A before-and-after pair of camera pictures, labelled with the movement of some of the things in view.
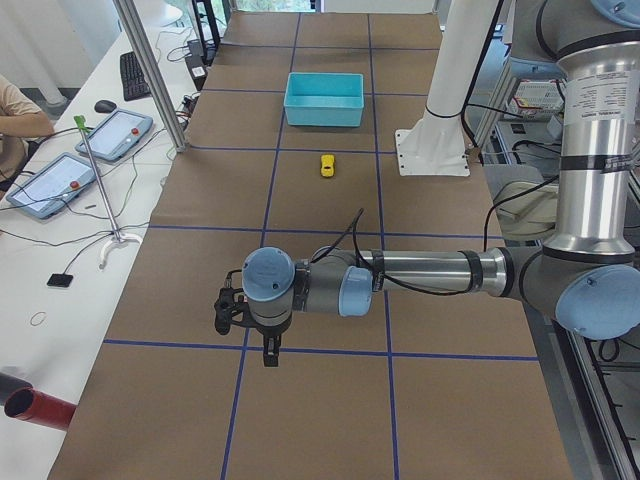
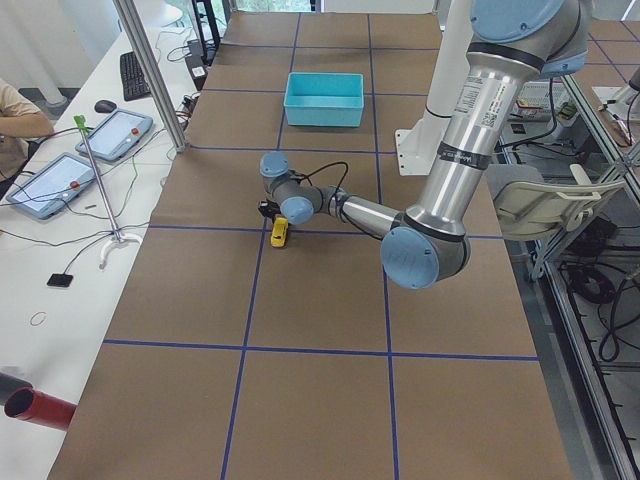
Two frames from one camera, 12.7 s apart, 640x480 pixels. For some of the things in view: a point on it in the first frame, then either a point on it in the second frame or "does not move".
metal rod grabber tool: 79,120 does not move
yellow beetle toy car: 327,165 → 279,232
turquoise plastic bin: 324,99 does not move
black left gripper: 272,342 → 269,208
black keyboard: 133,81 does not move
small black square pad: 60,280 does not move
